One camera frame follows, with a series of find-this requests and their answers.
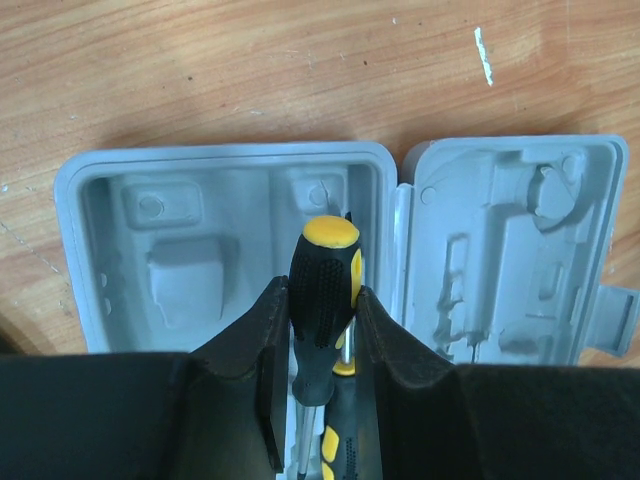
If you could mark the black yellow thick screwdriver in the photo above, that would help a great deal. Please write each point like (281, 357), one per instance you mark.
(324, 281)

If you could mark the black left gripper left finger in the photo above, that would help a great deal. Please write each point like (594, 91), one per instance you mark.
(237, 402)

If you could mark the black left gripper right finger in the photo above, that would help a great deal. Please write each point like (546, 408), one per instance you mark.
(399, 434)

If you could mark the black yellow slim screwdriver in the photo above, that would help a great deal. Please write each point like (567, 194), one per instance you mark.
(339, 444)

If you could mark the grey plastic tool case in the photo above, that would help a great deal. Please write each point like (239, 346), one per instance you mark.
(488, 250)

